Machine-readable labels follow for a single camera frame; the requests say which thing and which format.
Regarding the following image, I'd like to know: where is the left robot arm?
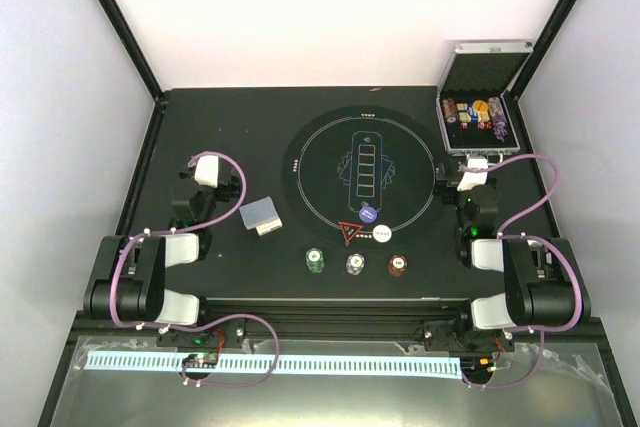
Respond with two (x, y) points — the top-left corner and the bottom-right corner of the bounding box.
(83, 152), (247, 346)

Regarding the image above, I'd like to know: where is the white slotted cable duct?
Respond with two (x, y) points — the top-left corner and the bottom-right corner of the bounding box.
(83, 351), (462, 380)

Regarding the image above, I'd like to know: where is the blue playing card deck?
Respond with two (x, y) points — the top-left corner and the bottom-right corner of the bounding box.
(239, 197), (279, 230)

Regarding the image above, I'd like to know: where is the green poker chip stack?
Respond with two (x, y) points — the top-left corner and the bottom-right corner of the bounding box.
(305, 248), (325, 274)

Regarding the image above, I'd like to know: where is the white playing card box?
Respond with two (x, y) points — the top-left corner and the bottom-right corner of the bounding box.
(256, 219), (283, 236)

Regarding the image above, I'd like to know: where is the purple chips row in case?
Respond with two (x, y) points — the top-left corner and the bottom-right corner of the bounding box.
(488, 97), (508, 142)

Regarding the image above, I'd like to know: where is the round black poker mat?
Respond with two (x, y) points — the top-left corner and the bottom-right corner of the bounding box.
(282, 106), (446, 245)

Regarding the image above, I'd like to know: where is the aluminium poker case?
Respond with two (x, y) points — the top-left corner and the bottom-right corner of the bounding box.
(436, 40), (533, 157)

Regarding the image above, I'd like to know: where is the blue orange poker chip stack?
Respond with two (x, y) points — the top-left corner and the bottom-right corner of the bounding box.
(345, 253), (365, 276)

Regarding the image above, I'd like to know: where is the brown poker chip stack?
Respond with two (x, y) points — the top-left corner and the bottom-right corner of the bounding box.
(388, 255), (408, 277)

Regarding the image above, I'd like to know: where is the yellow button in case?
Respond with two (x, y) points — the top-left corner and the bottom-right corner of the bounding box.
(472, 100), (489, 114)

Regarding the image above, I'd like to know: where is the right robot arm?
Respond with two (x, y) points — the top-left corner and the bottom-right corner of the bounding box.
(434, 154), (591, 350)

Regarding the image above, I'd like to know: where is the brown chips row in case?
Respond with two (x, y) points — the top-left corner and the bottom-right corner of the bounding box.
(442, 98), (459, 124)

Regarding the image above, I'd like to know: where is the red triangular marker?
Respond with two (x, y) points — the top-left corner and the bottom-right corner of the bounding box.
(338, 221), (363, 246)

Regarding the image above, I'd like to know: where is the white dealer button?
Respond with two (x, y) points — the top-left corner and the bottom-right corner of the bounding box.
(372, 225), (393, 243)

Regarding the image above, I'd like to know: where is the purple small blind button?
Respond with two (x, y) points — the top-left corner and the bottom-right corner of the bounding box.
(358, 205), (378, 224)

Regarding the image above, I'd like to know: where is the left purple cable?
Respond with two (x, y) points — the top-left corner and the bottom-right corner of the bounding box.
(109, 151), (280, 390)

